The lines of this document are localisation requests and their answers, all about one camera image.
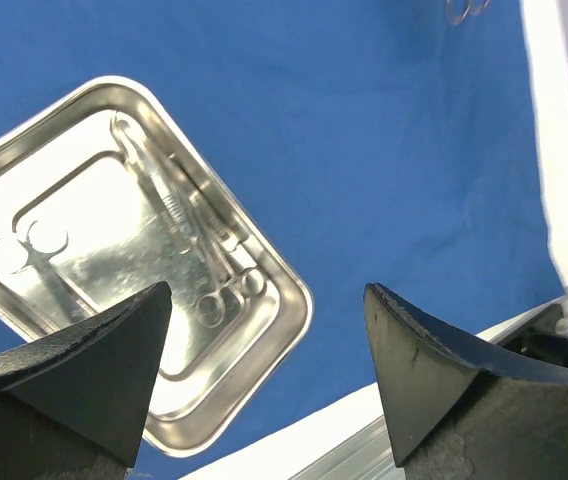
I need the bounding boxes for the steel surgical scissors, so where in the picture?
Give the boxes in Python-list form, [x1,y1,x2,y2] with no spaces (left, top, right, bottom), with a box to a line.
[0,219,97,324]

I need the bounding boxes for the steel tweezers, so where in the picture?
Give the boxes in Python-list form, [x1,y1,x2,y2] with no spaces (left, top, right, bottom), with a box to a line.
[109,113,199,254]

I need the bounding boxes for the steel forceps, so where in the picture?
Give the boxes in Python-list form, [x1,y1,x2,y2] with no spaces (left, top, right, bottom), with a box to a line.
[444,0,491,26]

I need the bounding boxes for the aluminium front rail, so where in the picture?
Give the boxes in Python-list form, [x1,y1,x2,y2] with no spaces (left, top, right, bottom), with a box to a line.
[283,264,568,480]

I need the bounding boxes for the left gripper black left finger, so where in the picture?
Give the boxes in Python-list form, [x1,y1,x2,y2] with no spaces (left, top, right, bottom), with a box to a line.
[0,282,172,479]

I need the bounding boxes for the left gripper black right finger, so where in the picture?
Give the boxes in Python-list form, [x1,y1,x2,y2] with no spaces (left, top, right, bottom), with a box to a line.
[362,282,568,480]

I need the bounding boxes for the steel instrument tray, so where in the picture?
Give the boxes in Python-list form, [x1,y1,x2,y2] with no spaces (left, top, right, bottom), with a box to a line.
[0,76,313,457]

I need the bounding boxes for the steel clamp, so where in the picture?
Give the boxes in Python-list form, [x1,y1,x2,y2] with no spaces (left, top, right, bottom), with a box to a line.
[166,159,266,328]

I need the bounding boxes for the blue surgical cloth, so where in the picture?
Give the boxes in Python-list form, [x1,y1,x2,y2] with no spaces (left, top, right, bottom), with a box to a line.
[0,1,563,479]

